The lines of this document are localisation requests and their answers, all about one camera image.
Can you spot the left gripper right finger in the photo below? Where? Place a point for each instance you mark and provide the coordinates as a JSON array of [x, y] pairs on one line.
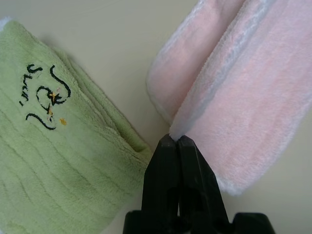
[[197, 185]]

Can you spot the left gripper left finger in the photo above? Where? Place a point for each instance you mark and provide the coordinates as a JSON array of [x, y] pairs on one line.
[[163, 175]]

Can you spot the pink fluffy towel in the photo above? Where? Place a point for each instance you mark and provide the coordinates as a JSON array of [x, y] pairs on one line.
[[243, 97]]

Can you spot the green folded towel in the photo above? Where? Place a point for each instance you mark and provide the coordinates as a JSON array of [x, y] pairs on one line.
[[61, 158]]

